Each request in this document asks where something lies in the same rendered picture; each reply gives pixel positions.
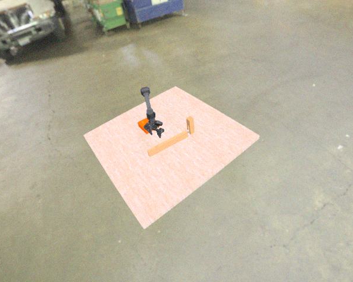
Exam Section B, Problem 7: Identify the light wooden rail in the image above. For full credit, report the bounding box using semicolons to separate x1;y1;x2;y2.
147;130;189;157

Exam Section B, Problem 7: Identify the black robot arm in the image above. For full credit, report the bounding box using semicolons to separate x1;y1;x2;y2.
141;87;163;128

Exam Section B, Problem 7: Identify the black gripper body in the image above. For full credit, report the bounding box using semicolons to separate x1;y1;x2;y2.
144;120;164;133

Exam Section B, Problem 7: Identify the wooden block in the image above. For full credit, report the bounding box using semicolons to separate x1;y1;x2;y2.
186;116;195;135

